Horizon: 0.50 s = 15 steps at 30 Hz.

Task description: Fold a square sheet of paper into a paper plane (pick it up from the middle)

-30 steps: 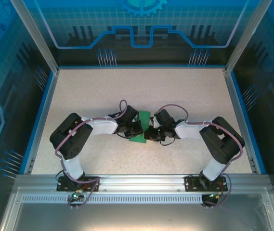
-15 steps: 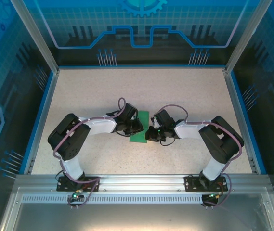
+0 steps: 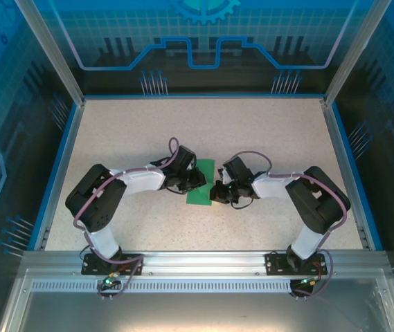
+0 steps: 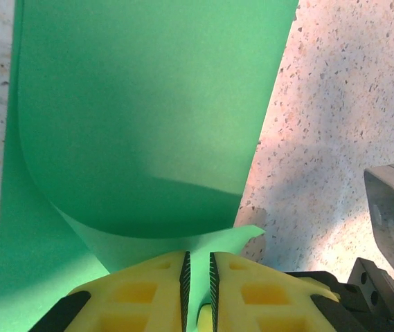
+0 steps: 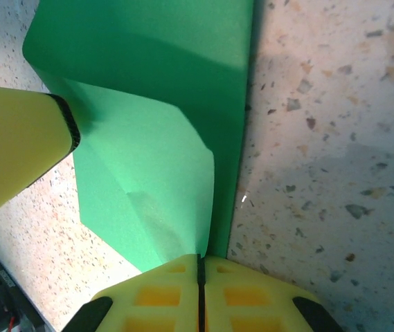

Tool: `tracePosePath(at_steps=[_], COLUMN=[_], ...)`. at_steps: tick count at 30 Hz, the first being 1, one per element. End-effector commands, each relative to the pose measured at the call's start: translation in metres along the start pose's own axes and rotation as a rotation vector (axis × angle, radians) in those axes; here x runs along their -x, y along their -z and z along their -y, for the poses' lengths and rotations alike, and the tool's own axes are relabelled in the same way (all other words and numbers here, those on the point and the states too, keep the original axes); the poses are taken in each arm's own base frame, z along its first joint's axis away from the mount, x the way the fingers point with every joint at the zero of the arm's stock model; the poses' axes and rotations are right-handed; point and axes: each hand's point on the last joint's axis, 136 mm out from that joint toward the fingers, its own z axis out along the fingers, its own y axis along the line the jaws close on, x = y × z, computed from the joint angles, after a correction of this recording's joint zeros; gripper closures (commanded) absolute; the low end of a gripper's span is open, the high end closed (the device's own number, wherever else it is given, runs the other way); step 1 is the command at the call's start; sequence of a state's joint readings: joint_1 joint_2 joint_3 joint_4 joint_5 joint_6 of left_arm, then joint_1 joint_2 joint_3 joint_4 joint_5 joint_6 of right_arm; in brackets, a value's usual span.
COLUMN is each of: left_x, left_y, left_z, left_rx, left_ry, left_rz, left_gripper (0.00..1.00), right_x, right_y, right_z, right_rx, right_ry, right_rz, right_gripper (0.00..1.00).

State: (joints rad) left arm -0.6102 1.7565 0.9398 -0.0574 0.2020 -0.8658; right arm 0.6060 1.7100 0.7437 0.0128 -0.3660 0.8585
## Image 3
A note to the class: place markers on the green paper sheet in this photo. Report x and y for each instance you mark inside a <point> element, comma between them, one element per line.
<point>206,169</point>

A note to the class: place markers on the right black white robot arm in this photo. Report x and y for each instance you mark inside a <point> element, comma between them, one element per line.
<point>318,200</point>

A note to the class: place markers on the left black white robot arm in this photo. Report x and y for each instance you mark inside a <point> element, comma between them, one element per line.
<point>96,197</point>

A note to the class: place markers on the grey metal shelf panel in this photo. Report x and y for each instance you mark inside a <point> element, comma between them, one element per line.
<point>196,311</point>

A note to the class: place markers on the right circuit board green light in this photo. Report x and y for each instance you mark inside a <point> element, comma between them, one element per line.
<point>308,281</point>

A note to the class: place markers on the circuit board green light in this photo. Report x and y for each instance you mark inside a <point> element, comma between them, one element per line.
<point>109,281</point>
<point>308,281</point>

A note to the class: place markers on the left circuit board green light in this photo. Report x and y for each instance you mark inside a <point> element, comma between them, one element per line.
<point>109,281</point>

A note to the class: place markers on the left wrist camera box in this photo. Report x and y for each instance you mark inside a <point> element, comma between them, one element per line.
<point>192,166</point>

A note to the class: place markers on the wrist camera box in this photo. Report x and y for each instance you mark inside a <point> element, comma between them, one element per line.
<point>222,175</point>
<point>192,166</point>

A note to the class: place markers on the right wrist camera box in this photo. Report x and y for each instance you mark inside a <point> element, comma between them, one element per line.
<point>222,175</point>

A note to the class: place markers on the aluminium mounting rail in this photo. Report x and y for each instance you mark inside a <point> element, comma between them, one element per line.
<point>203,263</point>

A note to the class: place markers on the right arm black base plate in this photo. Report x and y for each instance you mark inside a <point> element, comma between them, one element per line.
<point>278,264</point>

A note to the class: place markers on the right aluminium side rail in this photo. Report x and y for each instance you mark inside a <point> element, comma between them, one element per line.
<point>340,148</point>

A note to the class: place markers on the aluminium side rail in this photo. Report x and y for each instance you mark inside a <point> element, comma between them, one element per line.
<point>64,166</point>
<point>340,148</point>

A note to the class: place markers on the left aluminium side rail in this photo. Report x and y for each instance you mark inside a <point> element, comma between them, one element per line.
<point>64,166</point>

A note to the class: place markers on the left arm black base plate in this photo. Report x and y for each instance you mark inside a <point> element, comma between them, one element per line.
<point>94,268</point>

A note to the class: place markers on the right aluminium frame post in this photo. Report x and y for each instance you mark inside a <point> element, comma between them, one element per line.
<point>354,52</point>

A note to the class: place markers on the aluminium frame post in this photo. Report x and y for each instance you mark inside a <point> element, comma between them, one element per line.
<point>354,52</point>
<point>54,52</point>

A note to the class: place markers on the left aluminium frame post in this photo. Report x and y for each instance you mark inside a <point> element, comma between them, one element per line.
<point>54,52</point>

